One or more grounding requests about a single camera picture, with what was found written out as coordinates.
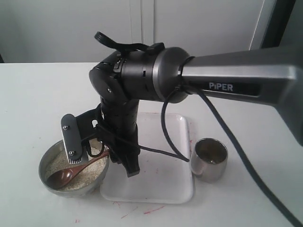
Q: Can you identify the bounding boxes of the small steel cup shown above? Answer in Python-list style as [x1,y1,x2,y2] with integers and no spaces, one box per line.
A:
[190,138,228,183]

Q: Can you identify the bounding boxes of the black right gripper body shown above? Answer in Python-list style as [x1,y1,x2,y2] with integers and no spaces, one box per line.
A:
[76,98,140,166]

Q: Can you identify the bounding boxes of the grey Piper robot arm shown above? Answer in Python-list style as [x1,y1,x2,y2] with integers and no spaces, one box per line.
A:
[61,42,303,177]

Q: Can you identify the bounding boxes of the brown wooden spoon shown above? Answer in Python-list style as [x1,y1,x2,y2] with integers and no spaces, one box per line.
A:
[45,151,109,190]

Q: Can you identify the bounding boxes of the steel bowl of rice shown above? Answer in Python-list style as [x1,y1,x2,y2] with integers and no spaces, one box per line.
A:
[38,139,110,198]

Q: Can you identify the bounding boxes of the white rectangular tray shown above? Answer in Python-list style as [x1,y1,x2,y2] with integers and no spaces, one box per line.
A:
[100,113,193,204]

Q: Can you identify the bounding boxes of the white cabinet doors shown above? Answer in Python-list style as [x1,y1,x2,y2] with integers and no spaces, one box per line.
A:
[0,0,276,63]

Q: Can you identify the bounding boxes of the dark door frame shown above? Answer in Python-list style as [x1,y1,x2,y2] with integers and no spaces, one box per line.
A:
[249,0,296,50]

